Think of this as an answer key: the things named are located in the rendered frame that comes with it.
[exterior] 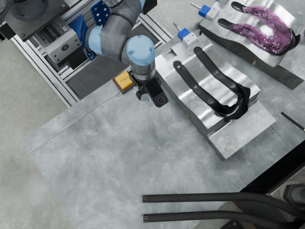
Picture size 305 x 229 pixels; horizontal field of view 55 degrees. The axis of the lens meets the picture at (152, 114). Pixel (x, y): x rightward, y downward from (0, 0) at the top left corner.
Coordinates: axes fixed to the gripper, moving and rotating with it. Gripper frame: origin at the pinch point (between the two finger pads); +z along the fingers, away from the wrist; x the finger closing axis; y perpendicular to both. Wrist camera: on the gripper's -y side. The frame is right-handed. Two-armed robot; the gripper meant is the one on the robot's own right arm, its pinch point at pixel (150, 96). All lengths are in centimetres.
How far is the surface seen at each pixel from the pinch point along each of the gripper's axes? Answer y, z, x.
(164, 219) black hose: -39.2, 10.7, 22.4
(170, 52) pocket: 13.5, 8.7, -20.1
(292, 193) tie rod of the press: -61, 11, -23
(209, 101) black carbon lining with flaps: -14.6, 3.3, -18.0
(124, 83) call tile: 14.7, 11.3, 3.6
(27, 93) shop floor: 85, 95, 55
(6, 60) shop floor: 118, 95, 55
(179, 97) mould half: -5.7, 6.6, -10.4
